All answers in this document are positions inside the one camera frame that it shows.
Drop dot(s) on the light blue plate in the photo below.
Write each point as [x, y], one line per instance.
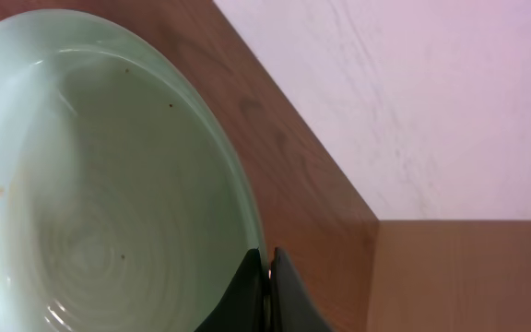
[123, 206]

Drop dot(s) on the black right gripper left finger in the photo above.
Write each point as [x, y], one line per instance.
[241, 308]

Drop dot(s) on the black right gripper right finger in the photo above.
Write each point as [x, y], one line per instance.
[292, 308]

